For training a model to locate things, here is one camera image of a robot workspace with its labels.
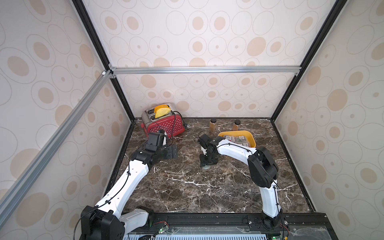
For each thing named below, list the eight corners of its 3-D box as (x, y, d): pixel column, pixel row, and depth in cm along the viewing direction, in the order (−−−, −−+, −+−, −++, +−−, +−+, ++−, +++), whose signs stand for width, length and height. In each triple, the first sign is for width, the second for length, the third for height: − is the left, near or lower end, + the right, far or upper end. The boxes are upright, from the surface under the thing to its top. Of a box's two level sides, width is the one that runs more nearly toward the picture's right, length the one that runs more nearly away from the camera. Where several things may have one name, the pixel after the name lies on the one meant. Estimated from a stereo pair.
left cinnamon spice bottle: (210, 131, 114) (211, 122, 107) (209, 127, 117) (210, 118, 110) (215, 131, 114) (216, 122, 107) (214, 127, 117) (216, 118, 110)
